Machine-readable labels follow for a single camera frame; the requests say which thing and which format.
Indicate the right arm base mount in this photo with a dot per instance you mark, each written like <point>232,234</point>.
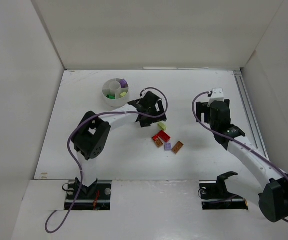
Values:
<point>214,195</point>

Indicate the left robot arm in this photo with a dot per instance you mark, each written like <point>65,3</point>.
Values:
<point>88,140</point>

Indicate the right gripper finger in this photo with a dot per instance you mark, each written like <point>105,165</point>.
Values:
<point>202,111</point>
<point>226,106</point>

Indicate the purple butterfly curved lego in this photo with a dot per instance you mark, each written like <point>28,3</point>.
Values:
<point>123,83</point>

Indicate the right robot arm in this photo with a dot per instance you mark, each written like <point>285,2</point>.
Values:
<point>271,192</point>

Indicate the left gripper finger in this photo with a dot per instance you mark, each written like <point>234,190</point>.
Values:
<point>159,109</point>
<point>147,122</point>

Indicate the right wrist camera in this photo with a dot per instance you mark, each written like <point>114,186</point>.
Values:
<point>215,94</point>

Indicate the brown lego plate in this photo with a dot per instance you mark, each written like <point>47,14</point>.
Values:
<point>158,143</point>
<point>178,145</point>

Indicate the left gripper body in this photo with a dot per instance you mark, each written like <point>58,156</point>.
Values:
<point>152,118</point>

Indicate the white round divided container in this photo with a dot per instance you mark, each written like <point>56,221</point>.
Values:
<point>112,87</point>

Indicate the lavender 2x2 lego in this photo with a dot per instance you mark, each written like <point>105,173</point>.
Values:
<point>167,146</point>

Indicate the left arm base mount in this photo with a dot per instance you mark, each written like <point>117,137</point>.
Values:
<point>95,197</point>

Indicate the small red curved lego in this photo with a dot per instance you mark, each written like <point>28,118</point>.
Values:
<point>155,138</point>

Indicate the aluminium rail right side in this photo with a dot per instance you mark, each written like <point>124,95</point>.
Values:
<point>255,134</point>

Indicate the red lego brick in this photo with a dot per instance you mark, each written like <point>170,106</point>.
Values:
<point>163,136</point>

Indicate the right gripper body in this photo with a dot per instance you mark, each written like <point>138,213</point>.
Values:
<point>203,107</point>

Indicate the green 2x4 lego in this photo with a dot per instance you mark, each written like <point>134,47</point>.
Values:
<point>111,97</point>

